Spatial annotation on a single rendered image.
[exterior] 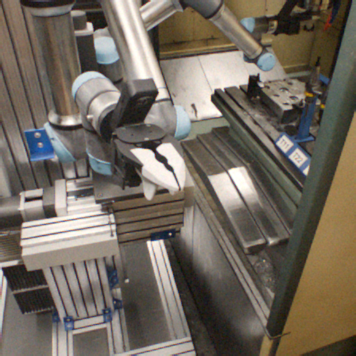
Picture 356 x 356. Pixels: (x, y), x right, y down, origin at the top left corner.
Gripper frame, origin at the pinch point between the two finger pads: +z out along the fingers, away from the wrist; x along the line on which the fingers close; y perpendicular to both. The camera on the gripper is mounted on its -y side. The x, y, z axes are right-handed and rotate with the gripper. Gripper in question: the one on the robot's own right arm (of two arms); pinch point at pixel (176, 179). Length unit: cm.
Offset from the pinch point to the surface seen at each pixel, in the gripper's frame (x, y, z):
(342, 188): -43.4, 15.0, -3.3
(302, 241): -39.1, 29.7, -4.3
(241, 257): -54, 71, -34
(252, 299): -48, 72, -18
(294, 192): -89, 61, -47
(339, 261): -55, 41, -2
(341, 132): -36.6, 1.0, -4.1
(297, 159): -97, 52, -57
